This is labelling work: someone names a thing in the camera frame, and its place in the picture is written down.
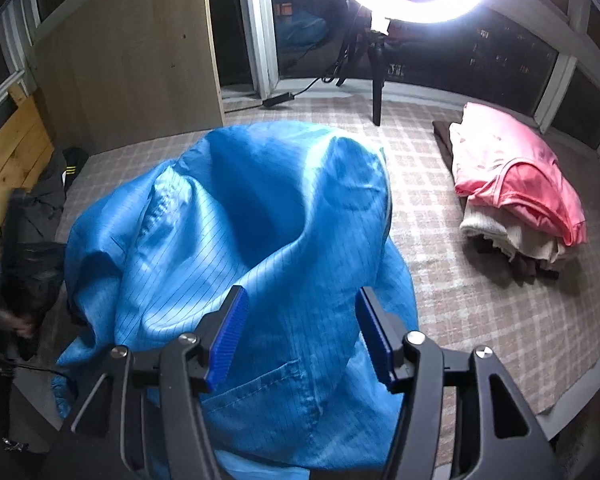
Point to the pink folded garment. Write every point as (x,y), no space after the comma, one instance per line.
(536,192)

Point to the tan wooden cabinet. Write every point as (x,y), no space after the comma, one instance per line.
(118,72)

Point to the beige folded garment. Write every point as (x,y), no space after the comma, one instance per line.
(514,237)

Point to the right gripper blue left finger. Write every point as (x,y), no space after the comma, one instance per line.
(192,364)

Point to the yellow wooden board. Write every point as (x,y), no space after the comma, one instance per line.
(25,147)

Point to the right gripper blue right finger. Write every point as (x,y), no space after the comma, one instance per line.
(409,364)

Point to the blue striped work jacket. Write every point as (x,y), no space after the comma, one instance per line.
(296,213)

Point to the black garment with stripes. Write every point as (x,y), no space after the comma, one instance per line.
(58,176)

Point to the dark brown folded garment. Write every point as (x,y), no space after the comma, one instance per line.
(500,254)

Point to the plaid bed sheet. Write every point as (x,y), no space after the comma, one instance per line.
(546,333)

